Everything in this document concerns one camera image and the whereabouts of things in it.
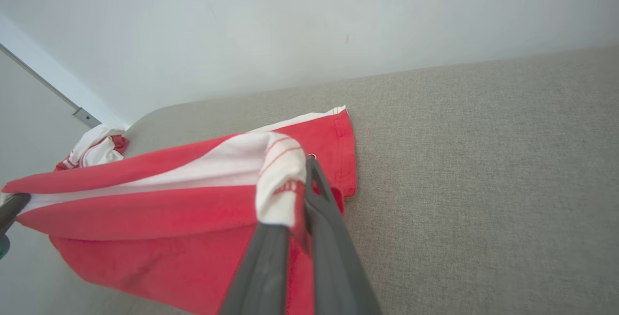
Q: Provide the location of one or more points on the red and white jersey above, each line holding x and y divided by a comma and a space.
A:
94, 148

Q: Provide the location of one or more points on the red shorts with white stripe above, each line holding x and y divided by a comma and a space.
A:
169, 218

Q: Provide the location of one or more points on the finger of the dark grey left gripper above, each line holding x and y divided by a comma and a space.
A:
12, 208

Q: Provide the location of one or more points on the grey metal wall trim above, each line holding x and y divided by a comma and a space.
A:
87, 117

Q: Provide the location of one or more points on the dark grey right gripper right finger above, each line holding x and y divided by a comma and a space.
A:
333, 257

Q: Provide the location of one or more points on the grey fabric sofa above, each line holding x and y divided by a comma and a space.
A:
474, 184

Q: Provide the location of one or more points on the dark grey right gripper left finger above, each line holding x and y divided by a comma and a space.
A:
261, 276

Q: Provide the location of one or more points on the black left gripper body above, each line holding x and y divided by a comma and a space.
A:
4, 247

